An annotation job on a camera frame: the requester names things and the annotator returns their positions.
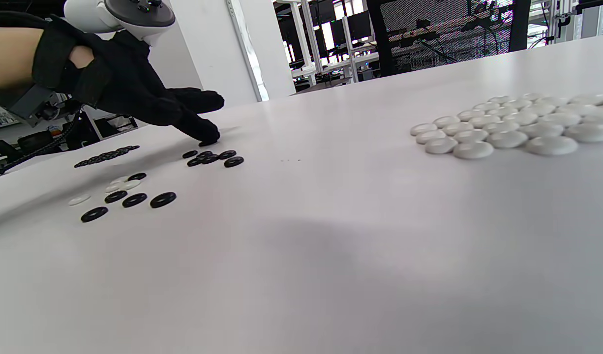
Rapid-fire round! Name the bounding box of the person's left hand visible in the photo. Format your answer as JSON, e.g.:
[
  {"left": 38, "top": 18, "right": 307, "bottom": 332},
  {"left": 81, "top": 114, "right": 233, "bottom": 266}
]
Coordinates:
[{"left": 32, "top": 15, "right": 225, "bottom": 148}]

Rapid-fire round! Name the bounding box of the group of black Go stones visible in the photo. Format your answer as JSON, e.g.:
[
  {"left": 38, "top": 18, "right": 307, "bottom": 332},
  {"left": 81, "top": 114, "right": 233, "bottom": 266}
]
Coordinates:
[{"left": 74, "top": 145, "right": 141, "bottom": 169}]

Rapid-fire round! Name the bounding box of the pile of mixed Go stones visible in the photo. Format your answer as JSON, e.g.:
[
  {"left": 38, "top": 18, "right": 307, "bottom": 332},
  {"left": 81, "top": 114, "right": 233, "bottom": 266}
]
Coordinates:
[{"left": 68, "top": 149, "right": 245, "bottom": 223}]

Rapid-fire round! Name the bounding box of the group of white Go stones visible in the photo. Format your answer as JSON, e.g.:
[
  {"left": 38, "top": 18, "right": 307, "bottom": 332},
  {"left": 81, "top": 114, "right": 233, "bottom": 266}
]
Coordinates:
[{"left": 410, "top": 92, "right": 603, "bottom": 160}]

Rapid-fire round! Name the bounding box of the person's left forearm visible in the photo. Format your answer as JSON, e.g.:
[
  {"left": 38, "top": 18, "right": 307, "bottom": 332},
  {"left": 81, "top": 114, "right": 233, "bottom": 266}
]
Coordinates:
[{"left": 0, "top": 27, "right": 44, "bottom": 92}]

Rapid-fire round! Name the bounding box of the black white left hand controller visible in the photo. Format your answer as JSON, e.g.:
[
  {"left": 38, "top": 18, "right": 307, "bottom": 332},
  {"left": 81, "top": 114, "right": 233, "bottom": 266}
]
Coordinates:
[{"left": 63, "top": 0, "right": 176, "bottom": 48}]

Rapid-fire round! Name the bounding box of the brown top side table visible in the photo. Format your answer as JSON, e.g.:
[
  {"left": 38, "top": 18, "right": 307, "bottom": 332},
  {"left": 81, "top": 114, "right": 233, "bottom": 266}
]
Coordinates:
[{"left": 294, "top": 78, "right": 354, "bottom": 95}]

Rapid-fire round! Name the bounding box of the white lab workbench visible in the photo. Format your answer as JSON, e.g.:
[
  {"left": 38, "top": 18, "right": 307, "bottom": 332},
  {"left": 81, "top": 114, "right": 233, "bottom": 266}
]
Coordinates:
[{"left": 274, "top": 0, "right": 381, "bottom": 92}]

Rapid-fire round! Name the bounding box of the black mesh office chair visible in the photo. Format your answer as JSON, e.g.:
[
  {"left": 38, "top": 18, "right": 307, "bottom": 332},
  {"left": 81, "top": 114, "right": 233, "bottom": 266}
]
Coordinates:
[{"left": 365, "top": 0, "right": 532, "bottom": 78}]

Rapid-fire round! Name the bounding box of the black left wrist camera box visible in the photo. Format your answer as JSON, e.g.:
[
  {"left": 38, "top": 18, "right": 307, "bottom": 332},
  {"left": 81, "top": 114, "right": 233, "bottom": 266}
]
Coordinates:
[{"left": 0, "top": 84, "right": 82, "bottom": 128}]

